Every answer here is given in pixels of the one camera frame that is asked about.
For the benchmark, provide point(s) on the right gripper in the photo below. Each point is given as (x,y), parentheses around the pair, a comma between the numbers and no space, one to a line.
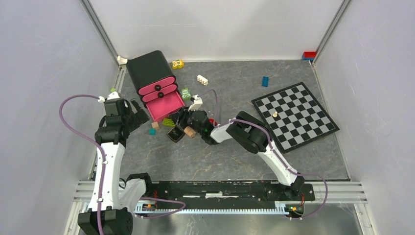
(182,114)

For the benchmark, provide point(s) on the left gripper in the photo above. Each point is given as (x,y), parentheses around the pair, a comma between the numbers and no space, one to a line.
(140,117)

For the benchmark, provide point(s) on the foundation bottle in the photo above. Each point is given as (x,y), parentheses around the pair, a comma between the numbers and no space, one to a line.
(190,132)

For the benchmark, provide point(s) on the black pink drawer organizer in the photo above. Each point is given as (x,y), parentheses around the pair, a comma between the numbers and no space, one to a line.
(155,84)

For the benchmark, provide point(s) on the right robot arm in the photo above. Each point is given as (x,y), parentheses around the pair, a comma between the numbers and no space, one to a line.
(251,134)

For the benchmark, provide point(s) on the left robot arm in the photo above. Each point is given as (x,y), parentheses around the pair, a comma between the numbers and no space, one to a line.
(109,211)

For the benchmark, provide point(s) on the red D-shaped toy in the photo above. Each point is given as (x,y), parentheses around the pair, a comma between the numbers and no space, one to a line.
(213,122)

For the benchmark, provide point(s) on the wooden cube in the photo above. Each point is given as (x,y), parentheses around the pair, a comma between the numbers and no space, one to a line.
(155,125)

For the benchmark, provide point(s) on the teal cube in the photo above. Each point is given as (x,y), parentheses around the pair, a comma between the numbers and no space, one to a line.
(152,131)

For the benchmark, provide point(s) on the black compact case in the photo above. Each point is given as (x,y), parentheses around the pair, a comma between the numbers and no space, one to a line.
(176,134)

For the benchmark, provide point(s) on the green lego brick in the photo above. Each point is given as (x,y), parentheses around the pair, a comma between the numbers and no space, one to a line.
(168,122)

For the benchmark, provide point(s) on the green number blocks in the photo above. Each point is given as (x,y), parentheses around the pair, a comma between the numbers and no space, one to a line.
(185,93)

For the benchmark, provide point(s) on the white lego brick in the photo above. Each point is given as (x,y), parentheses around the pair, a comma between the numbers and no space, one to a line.
(202,80)

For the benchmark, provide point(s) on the yellow toy block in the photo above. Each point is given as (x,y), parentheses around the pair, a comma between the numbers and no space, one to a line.
(177,64)

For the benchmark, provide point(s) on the white toy block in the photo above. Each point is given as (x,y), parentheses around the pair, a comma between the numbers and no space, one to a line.
(121,61)

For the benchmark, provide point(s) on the blue lego brick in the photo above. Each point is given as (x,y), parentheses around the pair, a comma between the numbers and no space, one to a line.
(265,81)

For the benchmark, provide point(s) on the black white chessboard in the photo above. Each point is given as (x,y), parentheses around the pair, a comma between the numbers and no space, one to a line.
(301,118)

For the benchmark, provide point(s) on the red blue corner blocks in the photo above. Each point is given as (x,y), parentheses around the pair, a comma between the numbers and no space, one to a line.
(308,55)

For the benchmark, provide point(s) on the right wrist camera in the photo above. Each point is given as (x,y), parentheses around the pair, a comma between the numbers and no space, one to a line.
(196,103)

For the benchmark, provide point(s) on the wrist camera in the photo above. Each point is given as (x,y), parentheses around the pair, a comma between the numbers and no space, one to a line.
(196,103)
(111,96)

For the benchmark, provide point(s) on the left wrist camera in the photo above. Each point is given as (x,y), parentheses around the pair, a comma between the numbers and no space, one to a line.
(111,96)

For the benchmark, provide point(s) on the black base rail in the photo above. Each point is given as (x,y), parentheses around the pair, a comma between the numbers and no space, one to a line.
(226,195)

